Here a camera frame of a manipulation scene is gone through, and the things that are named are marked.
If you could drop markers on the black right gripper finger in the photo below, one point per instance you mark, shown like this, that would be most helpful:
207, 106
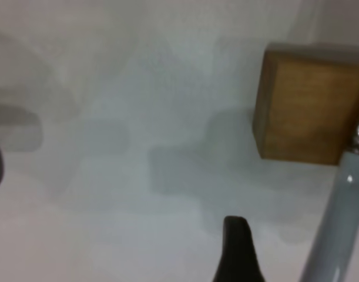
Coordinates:
236, 255

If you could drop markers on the arched wooden block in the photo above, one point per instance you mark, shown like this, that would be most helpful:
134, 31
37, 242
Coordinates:
305, 108

